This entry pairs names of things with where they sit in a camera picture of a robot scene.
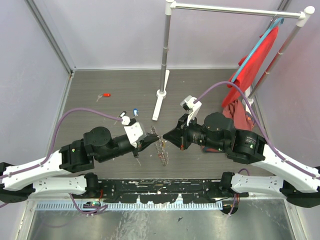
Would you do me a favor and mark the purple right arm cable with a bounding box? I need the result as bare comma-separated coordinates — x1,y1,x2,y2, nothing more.
194,81,320,216

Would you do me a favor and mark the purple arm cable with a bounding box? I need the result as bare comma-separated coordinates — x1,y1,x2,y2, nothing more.
194,81,320,216
0,107,123,228

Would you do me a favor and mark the blue clothes hanger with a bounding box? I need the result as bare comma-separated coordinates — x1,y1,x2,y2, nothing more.
231,17,284,83

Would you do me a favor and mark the white clothes rack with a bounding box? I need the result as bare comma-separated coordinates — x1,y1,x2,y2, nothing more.
151,0,316,121

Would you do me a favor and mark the metal disc keyring organizer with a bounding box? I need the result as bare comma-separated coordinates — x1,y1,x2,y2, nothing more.
150,125,169,167

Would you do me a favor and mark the key with small red tag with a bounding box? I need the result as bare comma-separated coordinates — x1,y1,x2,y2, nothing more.
96,93,111,102

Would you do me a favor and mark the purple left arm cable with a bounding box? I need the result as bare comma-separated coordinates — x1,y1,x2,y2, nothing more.
0,107,123,228

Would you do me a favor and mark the key with black tag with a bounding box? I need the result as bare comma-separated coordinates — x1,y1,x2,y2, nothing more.
119,111,127,119

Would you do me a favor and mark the red cloth on hanger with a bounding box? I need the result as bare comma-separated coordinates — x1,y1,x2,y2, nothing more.
221,26,279,108

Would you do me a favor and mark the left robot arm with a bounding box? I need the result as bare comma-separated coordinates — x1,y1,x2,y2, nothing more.
0,118,160,204

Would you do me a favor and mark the blue key tag with key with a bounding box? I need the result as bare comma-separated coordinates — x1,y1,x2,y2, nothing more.
133,108,139,117

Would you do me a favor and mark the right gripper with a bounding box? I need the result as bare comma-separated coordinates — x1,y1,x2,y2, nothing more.
163,112,226,151

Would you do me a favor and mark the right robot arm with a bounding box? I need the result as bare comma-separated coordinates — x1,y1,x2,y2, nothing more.
163,95,320,208

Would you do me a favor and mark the white slotted cable duct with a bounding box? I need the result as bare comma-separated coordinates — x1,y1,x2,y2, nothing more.
35,200,223,211

